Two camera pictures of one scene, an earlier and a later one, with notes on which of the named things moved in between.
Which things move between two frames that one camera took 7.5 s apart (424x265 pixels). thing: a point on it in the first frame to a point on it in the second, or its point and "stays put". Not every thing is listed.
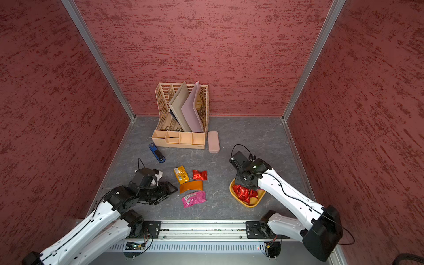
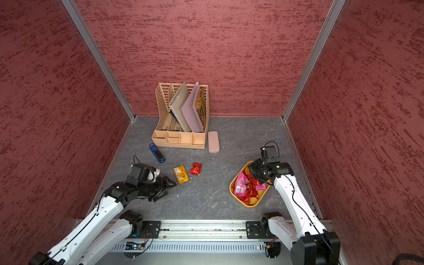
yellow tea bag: x=181 y=174 stays put
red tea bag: x=244 y=194 stays put
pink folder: x=189 y=112 stays put
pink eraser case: x=213 y=141 stays put
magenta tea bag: x=194 y=198 to x=240 y=185
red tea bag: x=197 y=175 to x=196 y=168
